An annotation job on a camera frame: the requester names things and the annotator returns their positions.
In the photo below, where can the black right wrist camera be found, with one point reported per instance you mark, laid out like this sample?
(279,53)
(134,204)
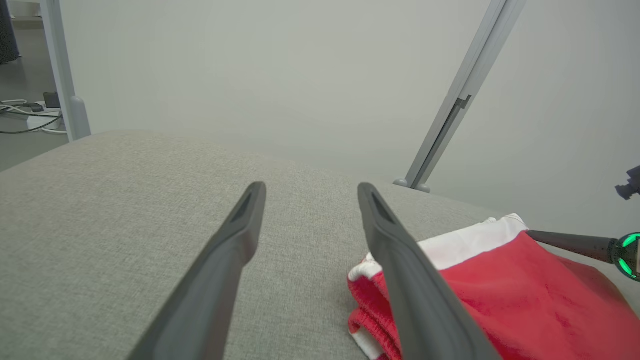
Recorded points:
(631,185)

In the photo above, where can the dark hanging object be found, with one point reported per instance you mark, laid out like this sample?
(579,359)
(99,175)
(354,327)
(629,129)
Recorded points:
(7,30)

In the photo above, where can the white power strip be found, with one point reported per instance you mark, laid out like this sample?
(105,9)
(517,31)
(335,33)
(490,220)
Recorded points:
(42,120)

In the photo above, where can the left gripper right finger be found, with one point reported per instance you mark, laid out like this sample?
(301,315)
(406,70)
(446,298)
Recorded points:
(420,300)

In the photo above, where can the grey fabric sofa cushion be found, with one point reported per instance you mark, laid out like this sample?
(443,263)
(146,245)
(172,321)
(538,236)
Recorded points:
(125,200)

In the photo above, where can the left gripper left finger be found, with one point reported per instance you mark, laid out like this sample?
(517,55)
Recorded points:
(210,290)

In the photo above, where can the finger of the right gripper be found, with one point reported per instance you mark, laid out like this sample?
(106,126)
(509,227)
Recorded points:
(575,245)

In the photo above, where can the grey rounded post foot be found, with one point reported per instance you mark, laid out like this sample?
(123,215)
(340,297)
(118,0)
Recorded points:
(423,188)
(81,120)
(400,183)

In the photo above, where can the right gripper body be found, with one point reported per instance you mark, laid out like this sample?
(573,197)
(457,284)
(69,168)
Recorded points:
(627,255)

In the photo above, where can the light grey partition post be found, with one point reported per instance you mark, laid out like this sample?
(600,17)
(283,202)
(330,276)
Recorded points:
(60,60)

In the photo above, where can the red garment with white trim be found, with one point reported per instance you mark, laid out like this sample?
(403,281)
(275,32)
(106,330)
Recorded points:
(525,310)

